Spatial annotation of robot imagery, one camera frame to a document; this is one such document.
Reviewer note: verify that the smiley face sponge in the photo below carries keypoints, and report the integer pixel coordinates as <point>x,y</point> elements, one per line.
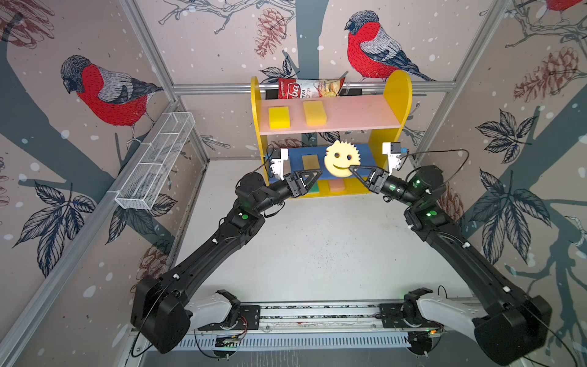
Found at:
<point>340,156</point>

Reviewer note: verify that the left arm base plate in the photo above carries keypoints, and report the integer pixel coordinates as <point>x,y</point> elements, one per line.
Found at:
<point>247,317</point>

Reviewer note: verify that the yellow shelf with coloured boards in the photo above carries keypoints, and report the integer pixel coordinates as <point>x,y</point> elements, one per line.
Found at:
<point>354,140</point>

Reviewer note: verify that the bright yellow square sponge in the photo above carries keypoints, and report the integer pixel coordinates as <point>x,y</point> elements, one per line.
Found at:
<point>279,118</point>

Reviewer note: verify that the yellow rectangular sponge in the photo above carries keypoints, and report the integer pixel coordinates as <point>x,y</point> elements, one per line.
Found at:
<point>315,113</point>

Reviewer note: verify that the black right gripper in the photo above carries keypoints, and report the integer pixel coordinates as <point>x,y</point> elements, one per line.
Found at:
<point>378,182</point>

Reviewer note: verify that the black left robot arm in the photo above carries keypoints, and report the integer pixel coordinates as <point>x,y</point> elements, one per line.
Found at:
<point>160,311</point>

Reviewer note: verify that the red cassava chips bag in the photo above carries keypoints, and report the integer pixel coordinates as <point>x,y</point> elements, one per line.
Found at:
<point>309,89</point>

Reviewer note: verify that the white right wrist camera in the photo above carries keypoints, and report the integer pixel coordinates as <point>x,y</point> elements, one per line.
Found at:
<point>394,153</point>

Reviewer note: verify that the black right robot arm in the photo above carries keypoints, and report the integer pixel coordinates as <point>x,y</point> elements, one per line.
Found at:
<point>509,324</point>

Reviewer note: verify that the white wire mesh basket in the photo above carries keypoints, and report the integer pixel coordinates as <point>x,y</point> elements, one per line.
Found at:
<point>148,177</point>

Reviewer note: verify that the salmon orange sponge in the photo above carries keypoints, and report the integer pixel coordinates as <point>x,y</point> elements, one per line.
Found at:
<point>336,186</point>

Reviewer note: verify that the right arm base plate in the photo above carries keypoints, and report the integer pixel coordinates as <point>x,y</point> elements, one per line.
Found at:
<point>393,316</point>

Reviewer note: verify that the pale yellow sponge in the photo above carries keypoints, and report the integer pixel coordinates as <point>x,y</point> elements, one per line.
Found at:
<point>310,162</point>

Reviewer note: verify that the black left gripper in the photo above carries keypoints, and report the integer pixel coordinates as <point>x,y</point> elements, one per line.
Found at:
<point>291,180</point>

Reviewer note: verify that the green scrub sponge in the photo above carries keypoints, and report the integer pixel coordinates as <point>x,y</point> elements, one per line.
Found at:
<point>314,189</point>

